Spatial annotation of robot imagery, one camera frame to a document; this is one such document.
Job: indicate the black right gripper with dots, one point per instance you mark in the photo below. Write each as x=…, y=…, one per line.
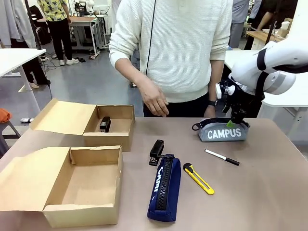
x=237, y=101

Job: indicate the grey CAMPUS pencil pouch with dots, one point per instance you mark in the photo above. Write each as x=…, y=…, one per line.
x=223, y=133

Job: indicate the white marker black cap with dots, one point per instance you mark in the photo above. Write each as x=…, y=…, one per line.
x=220, y=157

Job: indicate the yellow utility knife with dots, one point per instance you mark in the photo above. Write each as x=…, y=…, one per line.
x=198, y=179

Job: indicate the black stapler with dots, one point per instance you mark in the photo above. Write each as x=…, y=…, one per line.
x=157, y=150
x=105, y=124

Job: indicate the navy blue CAMPUS pencil pouch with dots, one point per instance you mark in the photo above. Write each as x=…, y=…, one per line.
x=168, y=190

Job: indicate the small brown cardboard box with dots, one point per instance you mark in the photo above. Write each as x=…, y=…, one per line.
x=72, y=118

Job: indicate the person's left forearm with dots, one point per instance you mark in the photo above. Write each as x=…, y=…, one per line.
x=214, y=77

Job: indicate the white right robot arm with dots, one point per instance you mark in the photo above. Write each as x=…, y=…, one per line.
x=272, y=56

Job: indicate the person's right forearm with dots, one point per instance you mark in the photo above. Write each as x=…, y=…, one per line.
x=131, y=71

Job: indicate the large brown cardboard box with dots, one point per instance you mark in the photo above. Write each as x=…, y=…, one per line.
x=60, y=183

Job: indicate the person's left hand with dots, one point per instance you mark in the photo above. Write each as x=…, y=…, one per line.
x=210, y=112

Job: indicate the person's right hand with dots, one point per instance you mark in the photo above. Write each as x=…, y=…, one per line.
x=155, y=101

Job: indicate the black wristwatch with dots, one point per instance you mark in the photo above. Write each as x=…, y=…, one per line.
x=213, y=103

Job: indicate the black trousers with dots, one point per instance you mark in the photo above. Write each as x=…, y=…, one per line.
x=187, y=108

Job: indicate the white table with legs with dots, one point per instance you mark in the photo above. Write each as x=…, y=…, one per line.
x=284, y=98

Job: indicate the wooden bench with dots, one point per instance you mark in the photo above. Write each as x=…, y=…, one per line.
x=261, y=36

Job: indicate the white knit sweater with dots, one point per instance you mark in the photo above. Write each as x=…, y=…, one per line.
x=173, y=43

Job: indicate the person in grey clothes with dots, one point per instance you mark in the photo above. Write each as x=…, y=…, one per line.
x=239, y=16

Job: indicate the person in dark top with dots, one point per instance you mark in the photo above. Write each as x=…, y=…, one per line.
x=272, y=9

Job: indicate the person in yellow shirt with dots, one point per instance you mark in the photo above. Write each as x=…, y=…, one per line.
x=59, y=26

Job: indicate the white object on floor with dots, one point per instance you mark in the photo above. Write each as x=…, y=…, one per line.
x=27, y=119

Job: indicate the grey stool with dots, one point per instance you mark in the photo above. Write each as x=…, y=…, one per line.
x=10, y=130

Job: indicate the white side table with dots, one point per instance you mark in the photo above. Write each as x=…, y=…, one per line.
x=16, y=59

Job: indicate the orange cloth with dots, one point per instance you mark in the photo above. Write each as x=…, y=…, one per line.
x=4, y=115

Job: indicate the hanging grey coats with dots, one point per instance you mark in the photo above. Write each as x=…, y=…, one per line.
x=14, y=21

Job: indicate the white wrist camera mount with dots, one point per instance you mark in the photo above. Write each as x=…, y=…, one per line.
x=222, y=89

